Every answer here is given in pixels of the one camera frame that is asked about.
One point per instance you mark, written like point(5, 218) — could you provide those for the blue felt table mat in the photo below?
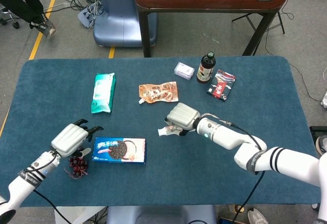
point(163, 183)

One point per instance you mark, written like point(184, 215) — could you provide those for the black tripod stand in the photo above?
point(249, 20)

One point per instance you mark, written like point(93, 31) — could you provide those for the black swivel stool base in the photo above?
point(10, 19)

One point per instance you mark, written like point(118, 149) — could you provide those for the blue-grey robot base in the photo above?
point(115, 11)

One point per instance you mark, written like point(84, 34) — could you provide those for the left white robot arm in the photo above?
point(23, 183)

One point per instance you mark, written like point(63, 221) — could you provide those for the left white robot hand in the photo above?
point(67, 139)

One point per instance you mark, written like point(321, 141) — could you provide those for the clear plastic card case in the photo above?
point(184, 71)

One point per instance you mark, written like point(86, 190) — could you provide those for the small white printed tube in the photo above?
point(169, 130)

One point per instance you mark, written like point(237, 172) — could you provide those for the green wet wipes pack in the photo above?
point(103, 92)

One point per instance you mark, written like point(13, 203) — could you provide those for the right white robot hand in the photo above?
point(182, 115)

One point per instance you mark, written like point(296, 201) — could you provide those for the blue Oreo cookie box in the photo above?
point(120, 151)

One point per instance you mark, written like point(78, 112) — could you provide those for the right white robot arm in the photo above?
point(224, 134)

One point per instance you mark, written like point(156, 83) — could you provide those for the blue own robot base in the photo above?
point(163, 215)

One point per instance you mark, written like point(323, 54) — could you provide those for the grey sneaker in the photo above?
point(256, 216)

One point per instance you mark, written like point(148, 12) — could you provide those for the dark red-white card box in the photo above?
point(221, 86)

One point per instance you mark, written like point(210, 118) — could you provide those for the orange spout pouch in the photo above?
point(158, 92)

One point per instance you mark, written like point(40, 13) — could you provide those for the dark glass sauce bottle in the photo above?
point(205, 69)

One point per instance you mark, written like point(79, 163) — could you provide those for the black floor box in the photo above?
point(318, 130)

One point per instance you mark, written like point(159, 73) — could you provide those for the brown wooden game table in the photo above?
point(209, 1)

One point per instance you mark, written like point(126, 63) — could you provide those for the dark red grape bunch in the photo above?
point(76, 165)

